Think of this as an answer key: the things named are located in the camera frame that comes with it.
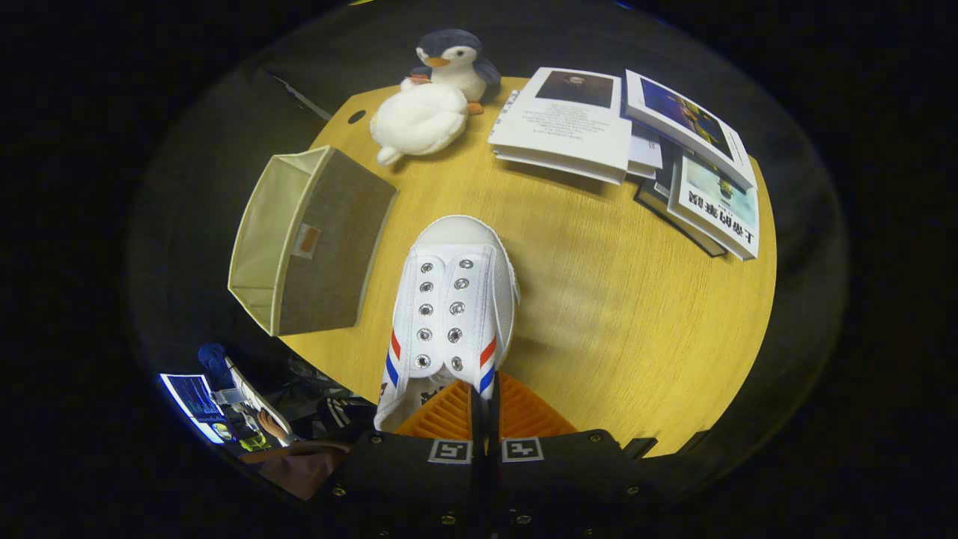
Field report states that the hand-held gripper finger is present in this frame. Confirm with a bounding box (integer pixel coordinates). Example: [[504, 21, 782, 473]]
[[329, 378, 483, 539], [488, 373, 659, 539]]

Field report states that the white striped canvas shoe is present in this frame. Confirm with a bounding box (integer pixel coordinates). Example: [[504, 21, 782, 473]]
[[373, 216, 521, 433]]

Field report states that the beige fabric storage box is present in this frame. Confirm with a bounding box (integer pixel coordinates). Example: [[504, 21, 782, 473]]
[[228, 145, 399, 338]]

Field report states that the dark bag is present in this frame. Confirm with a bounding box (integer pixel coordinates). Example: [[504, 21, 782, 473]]
[[288, 356, 379, 442]]

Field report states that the blue cloth bundle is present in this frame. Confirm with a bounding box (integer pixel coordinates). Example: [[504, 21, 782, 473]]
[[198, 343, 234, 390]]

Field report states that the computer monitor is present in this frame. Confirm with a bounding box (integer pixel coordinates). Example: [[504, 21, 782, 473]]
[[159, 373, 225, 446]]

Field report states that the dark cover book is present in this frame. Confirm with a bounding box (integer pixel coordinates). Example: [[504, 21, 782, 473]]
[[633, 146, 728, 258]]

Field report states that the white portrait cover book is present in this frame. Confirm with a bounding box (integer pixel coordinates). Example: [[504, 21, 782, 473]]
[[488, 67, 633, 186]]

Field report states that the white duck plush toy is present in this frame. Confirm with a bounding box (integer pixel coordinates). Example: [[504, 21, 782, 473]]
[[370, 79, 470, 167]]

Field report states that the plain white booklet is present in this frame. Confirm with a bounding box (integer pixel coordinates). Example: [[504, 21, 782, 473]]
[[627, 124, 665, 180]]

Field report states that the pale landscape cover book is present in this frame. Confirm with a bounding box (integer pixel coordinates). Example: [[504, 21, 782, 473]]
[[666, 153, 760, 261]]

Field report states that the black white patterned notebook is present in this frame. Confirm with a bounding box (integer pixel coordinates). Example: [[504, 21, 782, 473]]
[[490, 88, 522, 139]]

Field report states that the grey penguin plush toy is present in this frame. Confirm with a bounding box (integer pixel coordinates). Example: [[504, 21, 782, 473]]
[[408, 28, 502, 117]]

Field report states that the blue picture cover book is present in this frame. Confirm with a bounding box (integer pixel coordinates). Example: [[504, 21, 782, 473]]
[[623, 70, 758, 192]]

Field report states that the thin grey pole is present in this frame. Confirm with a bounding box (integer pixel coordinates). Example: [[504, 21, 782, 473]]
[[262, 69, 332, 122]]

